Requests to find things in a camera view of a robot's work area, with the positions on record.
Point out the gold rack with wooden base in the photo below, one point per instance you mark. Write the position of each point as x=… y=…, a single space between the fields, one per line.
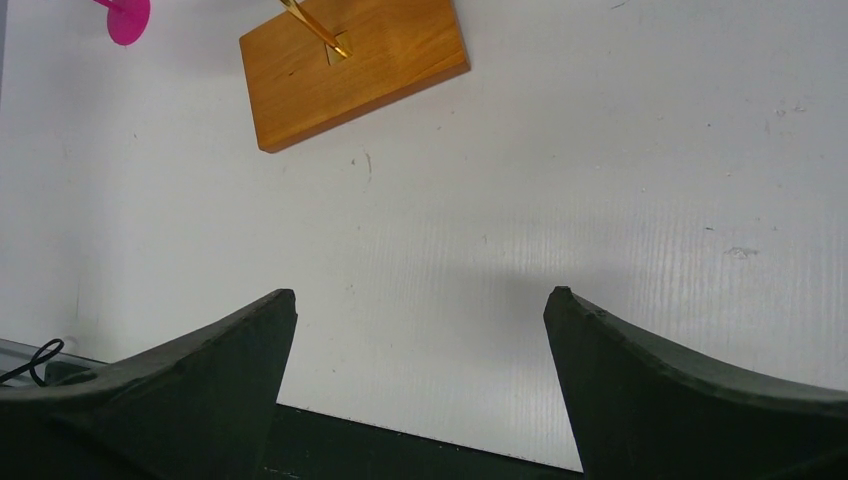
x=321 y=64

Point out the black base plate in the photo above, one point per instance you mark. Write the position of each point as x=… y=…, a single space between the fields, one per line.
x=303 y=444

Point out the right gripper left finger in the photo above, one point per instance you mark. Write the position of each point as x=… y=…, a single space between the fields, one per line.
x=197 y=407

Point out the pink wine glass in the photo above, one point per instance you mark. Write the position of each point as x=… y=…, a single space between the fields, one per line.
x=126 y=20

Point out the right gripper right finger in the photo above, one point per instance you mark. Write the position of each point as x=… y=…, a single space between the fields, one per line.
x=641 y=406

